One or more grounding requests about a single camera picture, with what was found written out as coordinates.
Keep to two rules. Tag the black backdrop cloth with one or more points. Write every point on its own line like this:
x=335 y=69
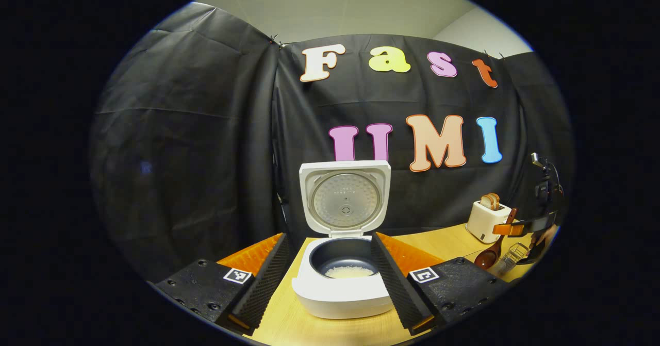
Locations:
x=196 y=139

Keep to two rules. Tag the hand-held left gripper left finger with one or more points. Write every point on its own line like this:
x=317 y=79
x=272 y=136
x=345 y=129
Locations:
x=263 y=286

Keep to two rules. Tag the clear chopstick holder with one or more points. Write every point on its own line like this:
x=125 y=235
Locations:
x=513 y=261

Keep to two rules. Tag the brown wooden spoon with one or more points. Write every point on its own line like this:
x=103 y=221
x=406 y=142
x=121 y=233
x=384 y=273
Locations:
x=487 y=259

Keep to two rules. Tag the white rice cooker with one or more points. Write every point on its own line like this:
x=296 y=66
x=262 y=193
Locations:
x=345 y=201

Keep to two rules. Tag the cream toaster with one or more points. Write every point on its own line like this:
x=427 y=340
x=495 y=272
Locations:
x=484 y=222

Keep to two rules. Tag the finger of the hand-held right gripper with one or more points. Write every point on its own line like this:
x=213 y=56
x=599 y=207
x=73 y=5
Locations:
x=533 y=224

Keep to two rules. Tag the small black backdrop clip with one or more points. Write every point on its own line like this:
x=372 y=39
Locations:
x=276 y=40

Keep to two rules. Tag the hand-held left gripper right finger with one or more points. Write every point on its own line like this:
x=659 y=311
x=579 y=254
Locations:
x=397 y=289

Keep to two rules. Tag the white rice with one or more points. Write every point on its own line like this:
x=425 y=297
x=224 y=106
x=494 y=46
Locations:
x=349 y=272

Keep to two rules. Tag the brown toast slice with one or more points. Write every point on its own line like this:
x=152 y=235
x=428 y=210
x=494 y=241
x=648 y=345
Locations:
x=495 y=200
x=485 y=201

